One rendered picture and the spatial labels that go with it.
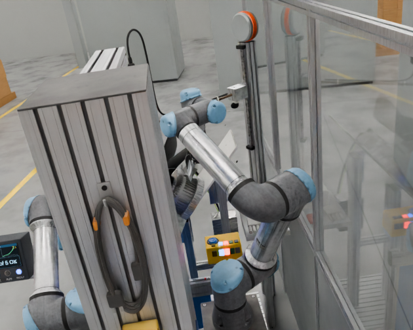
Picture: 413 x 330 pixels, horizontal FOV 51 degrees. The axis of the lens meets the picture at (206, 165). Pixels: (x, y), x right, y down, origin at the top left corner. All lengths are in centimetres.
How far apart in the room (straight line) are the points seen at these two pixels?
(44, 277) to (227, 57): 624
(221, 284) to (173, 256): 52
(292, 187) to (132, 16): 821
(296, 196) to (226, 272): 42
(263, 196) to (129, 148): 46
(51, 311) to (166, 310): 59
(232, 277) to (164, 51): 798
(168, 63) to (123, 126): 843
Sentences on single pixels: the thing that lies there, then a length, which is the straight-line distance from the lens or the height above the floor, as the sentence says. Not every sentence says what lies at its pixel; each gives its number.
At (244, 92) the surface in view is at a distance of 247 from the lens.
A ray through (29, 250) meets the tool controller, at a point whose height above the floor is 117.
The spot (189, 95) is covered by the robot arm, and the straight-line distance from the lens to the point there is 151.
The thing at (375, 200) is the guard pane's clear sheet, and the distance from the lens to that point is 129.
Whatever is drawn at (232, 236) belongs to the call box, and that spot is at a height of 107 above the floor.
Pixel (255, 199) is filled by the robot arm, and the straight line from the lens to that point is 121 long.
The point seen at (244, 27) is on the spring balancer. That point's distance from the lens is 243.
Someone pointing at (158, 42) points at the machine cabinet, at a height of 83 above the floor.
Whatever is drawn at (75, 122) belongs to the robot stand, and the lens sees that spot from 88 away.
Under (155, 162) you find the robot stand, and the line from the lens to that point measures 90.
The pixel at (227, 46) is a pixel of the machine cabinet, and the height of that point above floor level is 87.
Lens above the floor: 224
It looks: 25 degrees down
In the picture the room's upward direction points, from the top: 8 degrees counter-clockwise
